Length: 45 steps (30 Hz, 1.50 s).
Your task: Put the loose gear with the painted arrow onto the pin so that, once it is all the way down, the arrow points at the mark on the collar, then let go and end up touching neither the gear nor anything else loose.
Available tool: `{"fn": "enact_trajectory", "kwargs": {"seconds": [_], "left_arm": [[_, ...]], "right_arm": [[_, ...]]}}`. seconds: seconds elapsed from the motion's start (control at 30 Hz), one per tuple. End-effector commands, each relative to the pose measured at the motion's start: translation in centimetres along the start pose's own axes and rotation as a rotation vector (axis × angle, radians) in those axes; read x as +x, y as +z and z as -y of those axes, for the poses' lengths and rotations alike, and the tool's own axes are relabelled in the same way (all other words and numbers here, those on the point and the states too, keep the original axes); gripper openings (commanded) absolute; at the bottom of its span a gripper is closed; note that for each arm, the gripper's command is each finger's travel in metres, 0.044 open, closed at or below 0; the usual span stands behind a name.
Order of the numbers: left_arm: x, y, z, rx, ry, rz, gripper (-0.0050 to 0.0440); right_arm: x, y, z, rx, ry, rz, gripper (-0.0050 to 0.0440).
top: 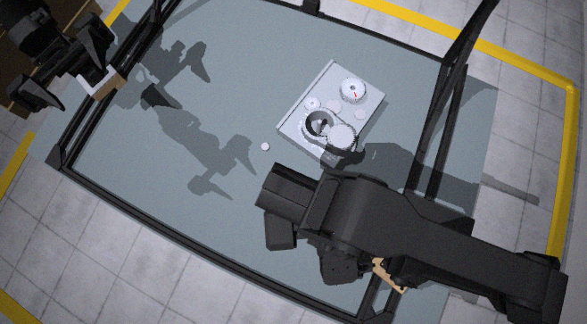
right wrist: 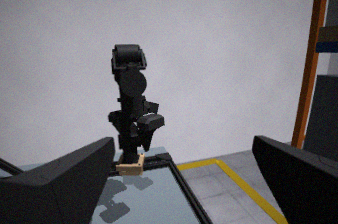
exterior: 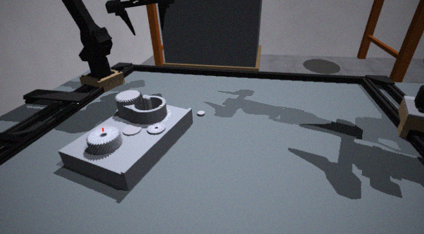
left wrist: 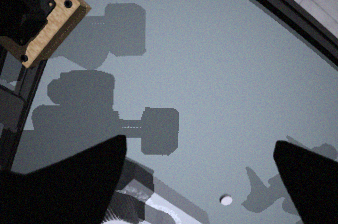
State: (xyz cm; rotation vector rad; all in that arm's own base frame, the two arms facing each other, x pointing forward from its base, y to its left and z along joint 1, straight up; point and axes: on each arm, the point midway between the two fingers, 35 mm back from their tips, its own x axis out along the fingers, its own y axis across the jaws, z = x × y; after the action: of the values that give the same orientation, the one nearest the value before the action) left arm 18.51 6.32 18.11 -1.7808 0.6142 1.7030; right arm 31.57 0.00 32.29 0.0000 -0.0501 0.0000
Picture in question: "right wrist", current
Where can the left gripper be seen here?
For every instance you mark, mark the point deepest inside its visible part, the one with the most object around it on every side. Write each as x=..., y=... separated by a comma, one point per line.
x=133, y=107

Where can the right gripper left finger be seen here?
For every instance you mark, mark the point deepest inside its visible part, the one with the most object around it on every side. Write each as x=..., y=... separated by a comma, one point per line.
x=63, y=191

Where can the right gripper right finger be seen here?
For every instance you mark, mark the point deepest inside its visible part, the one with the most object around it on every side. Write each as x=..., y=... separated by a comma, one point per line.
x=304, y=185

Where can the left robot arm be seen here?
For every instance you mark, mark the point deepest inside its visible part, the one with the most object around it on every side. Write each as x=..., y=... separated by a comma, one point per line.
x=132, y=84

